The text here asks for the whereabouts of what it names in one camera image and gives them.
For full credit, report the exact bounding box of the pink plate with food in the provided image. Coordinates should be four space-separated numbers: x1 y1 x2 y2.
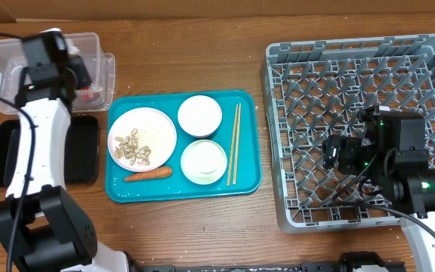
107 107 177 172

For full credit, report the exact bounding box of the pale green bowl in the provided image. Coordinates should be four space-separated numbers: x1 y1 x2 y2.
180 140 227 185

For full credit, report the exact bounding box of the black tray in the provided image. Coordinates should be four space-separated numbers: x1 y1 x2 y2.
0 116 100 187

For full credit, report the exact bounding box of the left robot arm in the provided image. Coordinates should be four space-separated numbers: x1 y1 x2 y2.
0 29 138 271

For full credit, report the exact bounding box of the teal plastic tray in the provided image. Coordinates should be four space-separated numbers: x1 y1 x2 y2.
105 90 262 203

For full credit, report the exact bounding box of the clear plastic bin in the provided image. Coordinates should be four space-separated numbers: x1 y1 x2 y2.
0 32 116 113

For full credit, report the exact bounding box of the orange carrot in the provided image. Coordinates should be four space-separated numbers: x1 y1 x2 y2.
124 166 173 182

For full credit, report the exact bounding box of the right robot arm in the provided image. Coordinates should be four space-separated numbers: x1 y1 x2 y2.
322 106 435 271

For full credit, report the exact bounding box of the red wrapper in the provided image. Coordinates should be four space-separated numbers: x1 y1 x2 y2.
79 81 102 103

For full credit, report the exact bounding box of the grey dishwasher rack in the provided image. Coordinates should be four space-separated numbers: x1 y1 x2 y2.
262 34 435 233

